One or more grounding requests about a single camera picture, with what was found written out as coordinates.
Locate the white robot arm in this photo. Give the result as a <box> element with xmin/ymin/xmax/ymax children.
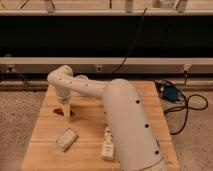
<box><xmin>47</xmin><ymin>65</ymin><xmax>168</xmax><ymax>171</ymax></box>

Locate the white sponge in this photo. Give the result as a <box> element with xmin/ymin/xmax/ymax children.
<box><xmin>56</xmin><ymin>128</ymin><xmax>78</xmax><ymax>151</ymax></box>

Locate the white squeeze bottle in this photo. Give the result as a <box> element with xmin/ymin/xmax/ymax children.
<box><xmin>101</xmin><ymin>127</ymin><xmax>114</xmax><ymax>160</ymax></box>

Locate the blue power adapter box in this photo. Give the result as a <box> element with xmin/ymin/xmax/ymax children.
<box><xmin>162</xmin><ymin>87</ymin><xmax>178</xmax><ymax>102</ymax></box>

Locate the white wall rail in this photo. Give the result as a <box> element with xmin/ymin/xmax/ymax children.
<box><xmin>0</xmin><ymin>57</ymin><xmax>213</xmax><ymax>74</ymax></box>

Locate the black hanging cable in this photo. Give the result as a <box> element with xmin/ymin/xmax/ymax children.
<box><xmin>111</xmin><ymin>7</ymin><xmax>148</xmax><ymax>74</ymax></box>

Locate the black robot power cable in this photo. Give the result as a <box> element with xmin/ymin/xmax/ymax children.
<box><xmin>153</xmin><ymin>79</ymin><xmax>209</xmax><ymax>136</ymax></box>

